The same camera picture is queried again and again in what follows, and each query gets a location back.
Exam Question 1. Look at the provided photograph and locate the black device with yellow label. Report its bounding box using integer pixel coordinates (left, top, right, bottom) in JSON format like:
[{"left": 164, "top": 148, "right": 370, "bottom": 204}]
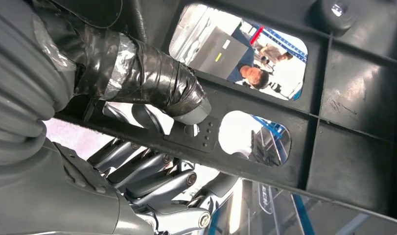
[{"left": 188, "top": 26, "right": 249, "bottom": 80}]

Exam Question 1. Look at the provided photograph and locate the person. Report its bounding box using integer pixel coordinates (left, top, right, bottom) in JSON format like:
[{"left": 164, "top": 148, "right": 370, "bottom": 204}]
[
  {"left": 255, "top": 43, "right": 295, "bottom": 65},
  {"left": 227, "top": 63, "right": 272, "bottom": 93}
]

